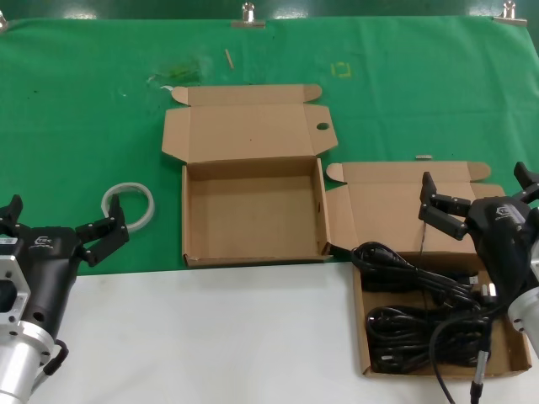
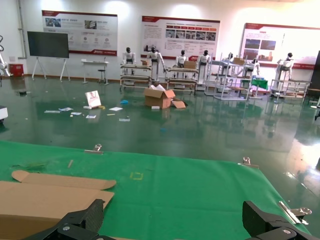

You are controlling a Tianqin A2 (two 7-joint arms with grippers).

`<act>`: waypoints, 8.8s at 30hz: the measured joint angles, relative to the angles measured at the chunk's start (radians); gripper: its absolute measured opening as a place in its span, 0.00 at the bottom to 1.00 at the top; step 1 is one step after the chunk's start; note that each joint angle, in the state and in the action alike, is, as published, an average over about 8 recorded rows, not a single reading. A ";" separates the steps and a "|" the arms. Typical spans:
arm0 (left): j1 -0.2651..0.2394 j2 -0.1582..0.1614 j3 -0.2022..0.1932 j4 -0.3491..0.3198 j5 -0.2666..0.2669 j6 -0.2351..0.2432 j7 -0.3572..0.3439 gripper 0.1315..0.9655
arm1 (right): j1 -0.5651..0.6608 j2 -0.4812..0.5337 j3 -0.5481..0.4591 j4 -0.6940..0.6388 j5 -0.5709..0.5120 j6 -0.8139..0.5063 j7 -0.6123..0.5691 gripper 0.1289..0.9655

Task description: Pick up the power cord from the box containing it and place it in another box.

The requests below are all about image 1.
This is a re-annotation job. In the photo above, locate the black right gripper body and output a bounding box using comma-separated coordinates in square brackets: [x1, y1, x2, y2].
[465, 197, 539, 304]

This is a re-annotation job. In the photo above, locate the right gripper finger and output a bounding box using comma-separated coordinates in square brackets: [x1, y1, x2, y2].
[419, 171, 471, 241]
[511, 162, 539, 207]

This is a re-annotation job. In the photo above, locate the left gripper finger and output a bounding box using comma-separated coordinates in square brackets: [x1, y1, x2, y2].
[0, 194, 30, 243]
[75, 195, 130, 268]

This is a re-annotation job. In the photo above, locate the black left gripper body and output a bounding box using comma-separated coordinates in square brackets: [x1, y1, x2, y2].
[16, 226, 83, 340]

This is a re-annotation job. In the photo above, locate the black power cord bundle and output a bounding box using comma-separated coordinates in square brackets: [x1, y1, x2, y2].
[351, 241, 483, 313]
[366, 284, 509, 375]

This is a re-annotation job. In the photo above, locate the empty open cardboard box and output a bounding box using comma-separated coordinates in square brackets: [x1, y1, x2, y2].
[161, 83, 339, 268]

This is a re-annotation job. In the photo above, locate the white tape roll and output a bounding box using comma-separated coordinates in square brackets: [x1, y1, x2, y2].
[101, 181, 156, 231]

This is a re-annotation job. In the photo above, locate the green table cloth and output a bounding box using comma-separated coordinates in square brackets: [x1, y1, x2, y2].
[0, 15, 539, 279]

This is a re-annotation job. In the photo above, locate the silver binder clip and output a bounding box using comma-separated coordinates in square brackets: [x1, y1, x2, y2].
[493, 1, 528, 26]
[231, 2, 267, 29]

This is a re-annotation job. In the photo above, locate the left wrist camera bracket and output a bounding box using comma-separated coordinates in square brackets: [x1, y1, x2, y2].
[0, 237, 33, 338]

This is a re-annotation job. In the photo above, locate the cardboard box with cords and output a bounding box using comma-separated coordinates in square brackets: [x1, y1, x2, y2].
[326, 161, 531, 378]

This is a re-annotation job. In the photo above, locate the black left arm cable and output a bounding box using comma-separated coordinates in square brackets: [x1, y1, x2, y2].
[31, 338, 69, 392]

